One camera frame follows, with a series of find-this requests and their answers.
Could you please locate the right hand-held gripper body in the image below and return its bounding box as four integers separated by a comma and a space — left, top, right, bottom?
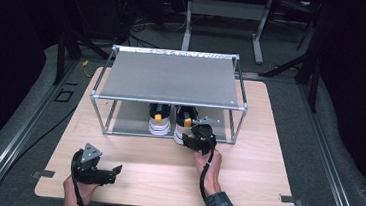
186, 115, 222, 157

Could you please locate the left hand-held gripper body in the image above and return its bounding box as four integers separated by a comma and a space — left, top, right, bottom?
70, 141, 117, 187

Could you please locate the white sneaker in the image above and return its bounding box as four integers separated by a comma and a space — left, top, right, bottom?
146, 102, 174, 138
171, 104, 202, 147

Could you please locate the grey metal shoe rack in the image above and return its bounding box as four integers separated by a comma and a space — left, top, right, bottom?
86, 41, 253, 148

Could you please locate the person's left hand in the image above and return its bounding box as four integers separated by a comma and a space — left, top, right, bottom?
61, 174, 101, 206

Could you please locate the person's right hand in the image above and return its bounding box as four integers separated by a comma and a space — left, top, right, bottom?
190, 146, 225, 198

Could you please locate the black metal stand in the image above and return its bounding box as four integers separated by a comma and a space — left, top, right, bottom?
256, 0, 329, 113
52, 28, 113, 90

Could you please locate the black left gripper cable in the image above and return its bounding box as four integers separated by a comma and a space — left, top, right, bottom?
67, 155, 94, 206

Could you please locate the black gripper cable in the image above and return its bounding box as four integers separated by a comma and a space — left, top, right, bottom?
197, 144, 217, 201
67, 155, 94, 206

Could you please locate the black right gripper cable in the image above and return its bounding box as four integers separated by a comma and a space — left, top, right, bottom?
197, 144, 217, 201

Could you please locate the grey metal table bracket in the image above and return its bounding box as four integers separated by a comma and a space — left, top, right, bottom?
31, 168, 57, 181
277, 194, 305, 206

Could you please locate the black floor cable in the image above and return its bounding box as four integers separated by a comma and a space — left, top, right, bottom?
0, 98, 78, 206

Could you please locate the metal floor rail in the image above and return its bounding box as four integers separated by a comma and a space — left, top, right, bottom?
0, 52, 87, 206
286, 82, 366, 206

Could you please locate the yellow floor cable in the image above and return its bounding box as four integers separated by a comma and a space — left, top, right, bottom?
80, 59, 94, 79

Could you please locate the white metal desk frame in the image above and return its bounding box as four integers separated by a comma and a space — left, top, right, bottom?
179, 0, 274, 66

